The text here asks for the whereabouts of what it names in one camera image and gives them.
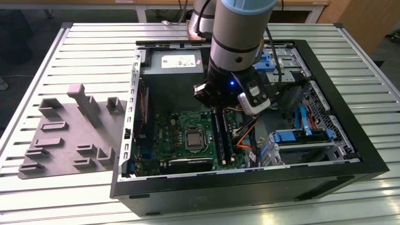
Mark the RAM stick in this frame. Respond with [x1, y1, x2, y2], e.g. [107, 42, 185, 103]
[223, 112, 237, 163]
[215, 109, 228, 166]

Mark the black RAM slot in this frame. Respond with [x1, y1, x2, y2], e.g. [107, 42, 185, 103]
[211, 109, 221, 166]

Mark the blue plastic drive latch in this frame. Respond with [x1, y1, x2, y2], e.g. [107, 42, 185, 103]
[253, 49, 277, 72]

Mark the grey power supply unit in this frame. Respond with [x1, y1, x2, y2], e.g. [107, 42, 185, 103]
[140, 49, 211, 112]

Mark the green motherboard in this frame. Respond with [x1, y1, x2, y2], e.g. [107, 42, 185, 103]
[132, 109, 251, 176]

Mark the silver CPU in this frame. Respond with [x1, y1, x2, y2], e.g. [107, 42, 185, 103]
[187, 133, 203, 147]

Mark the metal drive cage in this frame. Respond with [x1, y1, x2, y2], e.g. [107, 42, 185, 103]
[247, 45, 312, 99]

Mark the CPU socket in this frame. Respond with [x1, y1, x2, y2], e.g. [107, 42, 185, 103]
[183, 126, 209, 154]

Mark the hard disk in blue carrier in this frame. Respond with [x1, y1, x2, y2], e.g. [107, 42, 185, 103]
[269, 128, 335, 147]

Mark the black graphics card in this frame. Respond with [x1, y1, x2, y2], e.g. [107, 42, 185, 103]
[159, 156, 215, 175]

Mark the metal disk bay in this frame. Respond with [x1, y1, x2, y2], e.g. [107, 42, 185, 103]
[257, 127, 360, 168]

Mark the black PC case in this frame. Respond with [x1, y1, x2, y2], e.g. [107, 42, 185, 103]
[109, 39, 391, 217]

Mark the grey parts rack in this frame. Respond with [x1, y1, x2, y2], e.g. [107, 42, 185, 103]
[17, 84, 129, 180]

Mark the wooden cabinet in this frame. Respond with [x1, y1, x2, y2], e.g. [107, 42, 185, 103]
[317, 0, 400, 56]

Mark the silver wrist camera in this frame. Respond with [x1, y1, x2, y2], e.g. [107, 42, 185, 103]
[192, 83, 209, 99]
[236, 79, 272, 116]

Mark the black cable bundle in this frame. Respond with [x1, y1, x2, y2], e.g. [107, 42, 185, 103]
[232, 79, 313, 136]

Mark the black camera cable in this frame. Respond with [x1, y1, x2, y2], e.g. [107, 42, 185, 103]
[195, 0, 213, 39]
[264, 25, 287, 94]

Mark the orange data wire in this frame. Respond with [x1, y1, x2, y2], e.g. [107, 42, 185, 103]
[235, 126, 256, 150]

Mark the blue flat data wire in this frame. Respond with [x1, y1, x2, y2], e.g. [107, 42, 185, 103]
[295, 105, 312, 136]

